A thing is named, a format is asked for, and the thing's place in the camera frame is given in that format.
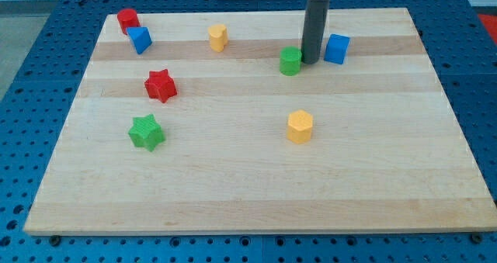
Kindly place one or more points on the wooden board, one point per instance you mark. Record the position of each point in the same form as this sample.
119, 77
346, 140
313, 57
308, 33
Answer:
386, 154

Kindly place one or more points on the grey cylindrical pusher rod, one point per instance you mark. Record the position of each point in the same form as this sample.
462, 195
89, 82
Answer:
315, 16

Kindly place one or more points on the blue cube block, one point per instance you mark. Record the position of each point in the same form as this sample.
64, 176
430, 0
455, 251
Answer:
336, 49

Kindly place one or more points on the red star block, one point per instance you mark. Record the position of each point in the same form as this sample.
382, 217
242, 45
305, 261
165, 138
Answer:
160, 85

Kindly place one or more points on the blue triangle block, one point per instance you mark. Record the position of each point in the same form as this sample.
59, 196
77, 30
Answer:
140, 38

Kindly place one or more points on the red cylinder block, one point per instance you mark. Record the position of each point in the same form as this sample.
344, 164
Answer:
127, 18

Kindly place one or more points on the yellow heart block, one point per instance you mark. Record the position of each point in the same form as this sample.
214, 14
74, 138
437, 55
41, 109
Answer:
218, 35

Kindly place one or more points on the green cylinder block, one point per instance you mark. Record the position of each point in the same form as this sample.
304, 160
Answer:
290, 61

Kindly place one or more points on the green star block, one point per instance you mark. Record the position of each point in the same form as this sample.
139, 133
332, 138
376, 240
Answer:
146, 132

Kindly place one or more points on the yellow hexagon block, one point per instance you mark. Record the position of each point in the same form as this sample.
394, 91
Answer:
299, 126

